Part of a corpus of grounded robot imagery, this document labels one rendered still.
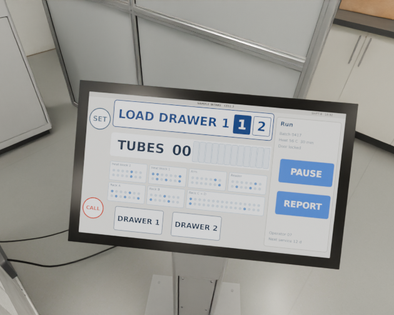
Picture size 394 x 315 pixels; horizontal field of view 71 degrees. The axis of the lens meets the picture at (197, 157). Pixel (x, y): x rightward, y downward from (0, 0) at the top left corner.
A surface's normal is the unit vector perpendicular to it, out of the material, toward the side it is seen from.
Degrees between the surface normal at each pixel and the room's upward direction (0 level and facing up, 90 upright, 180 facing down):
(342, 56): 90
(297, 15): 90
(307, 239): 50
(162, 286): 5
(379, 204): 0
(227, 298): 5
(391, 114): 90
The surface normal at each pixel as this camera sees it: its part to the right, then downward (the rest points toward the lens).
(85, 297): 0.05, -0.74
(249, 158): -0.04, 0.04
